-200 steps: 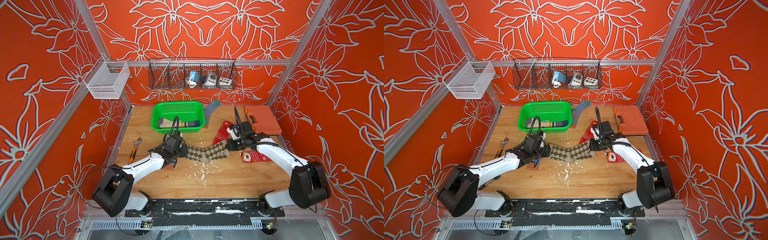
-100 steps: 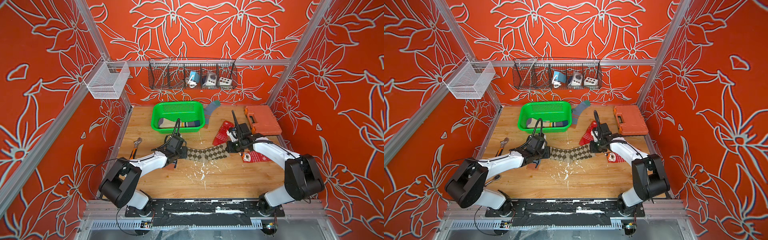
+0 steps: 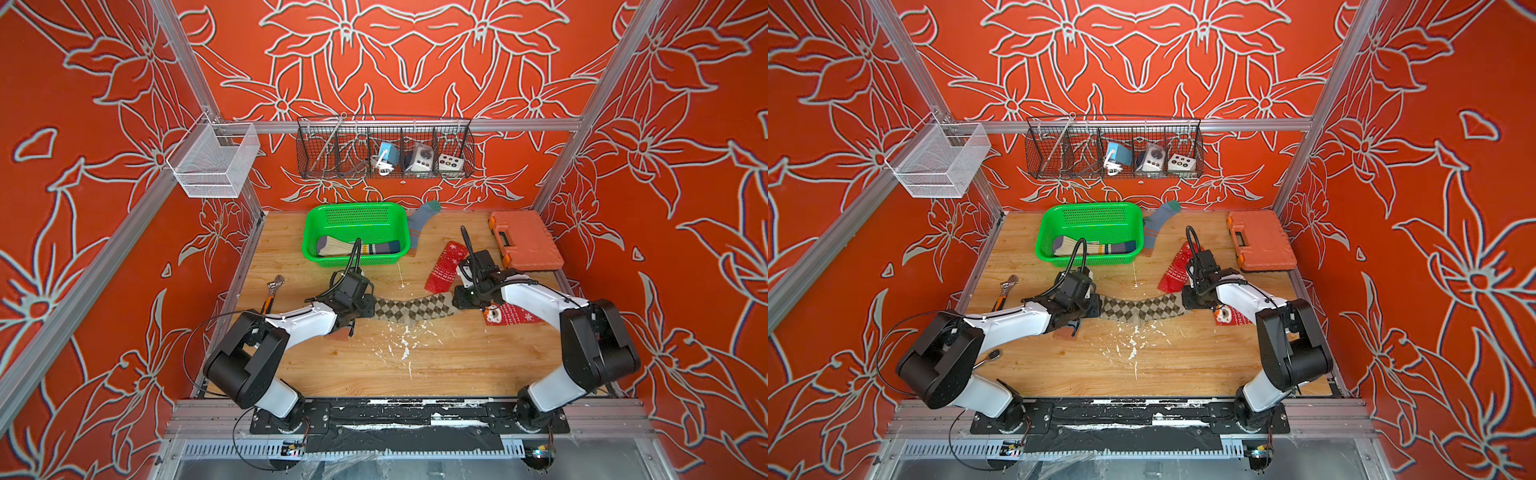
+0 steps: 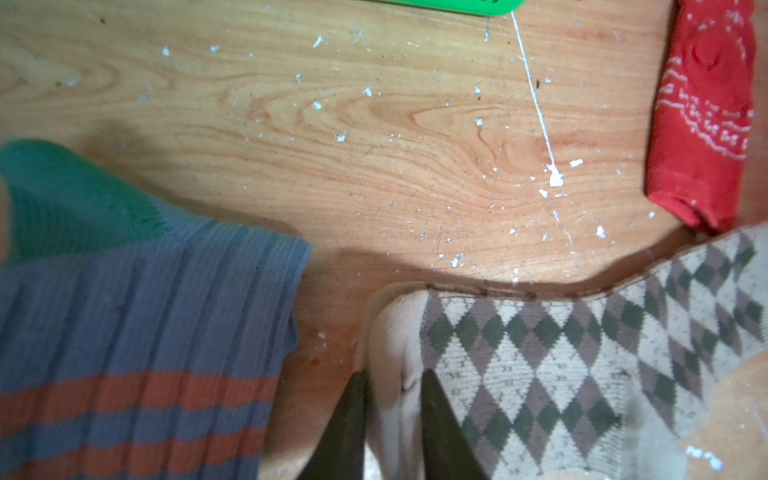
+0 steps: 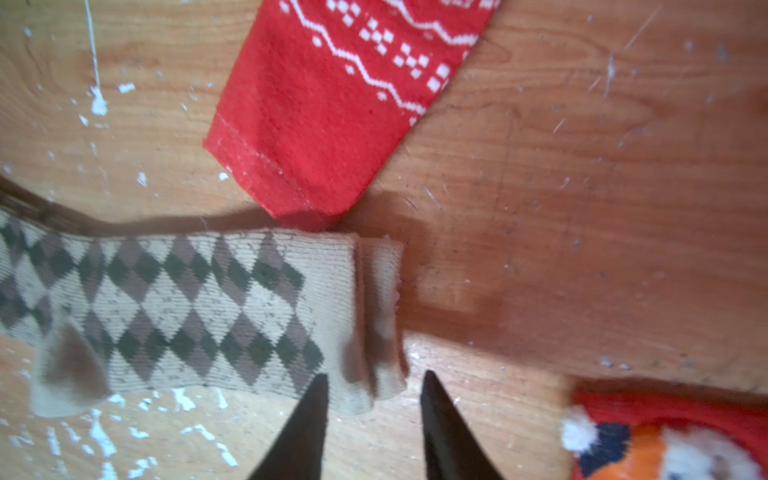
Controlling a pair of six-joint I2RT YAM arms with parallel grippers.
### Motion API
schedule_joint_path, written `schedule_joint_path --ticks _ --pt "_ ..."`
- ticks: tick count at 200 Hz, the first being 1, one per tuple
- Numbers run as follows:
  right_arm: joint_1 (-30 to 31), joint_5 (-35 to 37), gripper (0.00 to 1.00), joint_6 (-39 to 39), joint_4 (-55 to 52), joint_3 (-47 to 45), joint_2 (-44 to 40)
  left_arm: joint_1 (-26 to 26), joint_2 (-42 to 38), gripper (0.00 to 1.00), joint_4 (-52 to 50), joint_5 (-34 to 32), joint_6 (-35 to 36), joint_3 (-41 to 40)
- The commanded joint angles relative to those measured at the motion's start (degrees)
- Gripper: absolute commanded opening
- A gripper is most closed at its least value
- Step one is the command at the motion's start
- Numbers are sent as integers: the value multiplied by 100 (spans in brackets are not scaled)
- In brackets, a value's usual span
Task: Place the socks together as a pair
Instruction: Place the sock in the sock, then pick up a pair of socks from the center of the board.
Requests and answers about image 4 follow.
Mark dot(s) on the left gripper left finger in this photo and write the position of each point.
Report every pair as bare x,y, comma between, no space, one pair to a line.
340,451

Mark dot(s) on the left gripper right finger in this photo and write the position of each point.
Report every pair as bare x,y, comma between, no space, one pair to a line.
446,452

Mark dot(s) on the brown argyle sock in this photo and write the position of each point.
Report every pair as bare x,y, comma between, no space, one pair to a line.
606,382

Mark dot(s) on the red snowflake christmas sock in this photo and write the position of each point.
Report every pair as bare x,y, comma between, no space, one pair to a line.
703,114

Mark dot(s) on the green plastic basket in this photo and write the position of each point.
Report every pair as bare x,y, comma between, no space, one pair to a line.
485,8

